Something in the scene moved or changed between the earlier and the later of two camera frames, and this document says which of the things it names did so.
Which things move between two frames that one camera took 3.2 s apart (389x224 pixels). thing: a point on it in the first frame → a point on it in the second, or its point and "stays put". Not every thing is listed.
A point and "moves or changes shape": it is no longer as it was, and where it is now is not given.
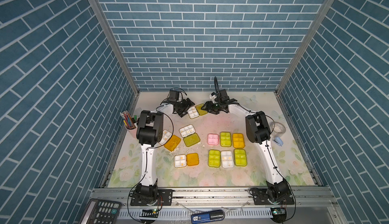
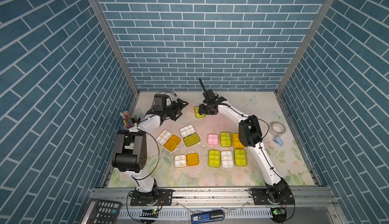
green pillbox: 240,157 stays put
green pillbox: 194,112 moves or changes shape
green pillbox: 214,158 stays put
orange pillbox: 238,140 stays put
